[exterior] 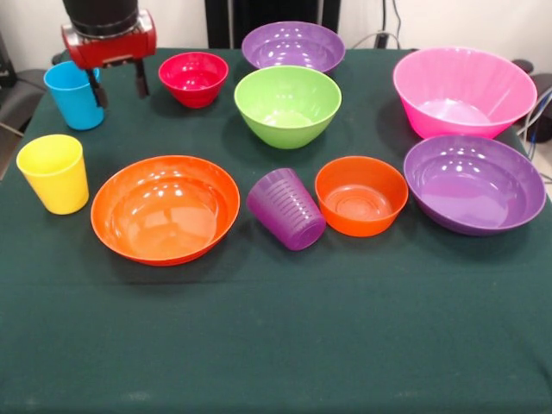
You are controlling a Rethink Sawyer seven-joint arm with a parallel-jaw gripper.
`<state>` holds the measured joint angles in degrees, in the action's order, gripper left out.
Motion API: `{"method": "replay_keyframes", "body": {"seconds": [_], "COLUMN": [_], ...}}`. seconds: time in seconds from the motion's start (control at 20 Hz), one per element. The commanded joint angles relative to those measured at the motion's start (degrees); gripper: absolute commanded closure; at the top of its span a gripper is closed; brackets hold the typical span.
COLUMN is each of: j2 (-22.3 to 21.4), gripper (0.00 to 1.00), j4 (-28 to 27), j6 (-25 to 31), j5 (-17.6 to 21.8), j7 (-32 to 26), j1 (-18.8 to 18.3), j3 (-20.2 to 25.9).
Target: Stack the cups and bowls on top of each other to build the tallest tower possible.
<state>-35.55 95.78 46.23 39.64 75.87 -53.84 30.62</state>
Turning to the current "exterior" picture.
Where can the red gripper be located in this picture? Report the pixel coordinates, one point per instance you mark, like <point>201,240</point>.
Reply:
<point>112,51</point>

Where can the blue plastic cup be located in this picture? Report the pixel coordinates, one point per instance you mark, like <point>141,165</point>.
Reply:
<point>73,108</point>

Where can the small red bowl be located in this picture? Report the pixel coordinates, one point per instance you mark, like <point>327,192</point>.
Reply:
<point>194,88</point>

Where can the large orange bowl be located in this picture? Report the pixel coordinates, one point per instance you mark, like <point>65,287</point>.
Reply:
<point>164,215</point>

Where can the green bowl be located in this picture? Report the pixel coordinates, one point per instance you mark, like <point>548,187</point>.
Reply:
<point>286,125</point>

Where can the purple bowl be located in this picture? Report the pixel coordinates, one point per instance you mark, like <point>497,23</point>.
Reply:
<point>293,43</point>
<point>474,194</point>

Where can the purple plastic cup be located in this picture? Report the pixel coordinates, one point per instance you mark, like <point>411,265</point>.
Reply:
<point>284,215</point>

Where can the small orange bowl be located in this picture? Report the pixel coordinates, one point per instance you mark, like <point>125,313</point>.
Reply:
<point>362,215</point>

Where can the large pink bowl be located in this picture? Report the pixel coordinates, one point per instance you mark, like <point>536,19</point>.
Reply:
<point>461,116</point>

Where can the black chair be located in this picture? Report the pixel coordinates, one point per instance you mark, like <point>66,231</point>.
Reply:
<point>19,99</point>

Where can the yellow plastic cup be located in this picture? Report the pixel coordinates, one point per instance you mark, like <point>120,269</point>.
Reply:
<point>54,190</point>

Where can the dark green table cloth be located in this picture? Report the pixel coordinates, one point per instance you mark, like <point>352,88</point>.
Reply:
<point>276,323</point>

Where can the black equipment with knob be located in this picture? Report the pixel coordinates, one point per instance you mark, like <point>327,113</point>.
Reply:
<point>544,84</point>

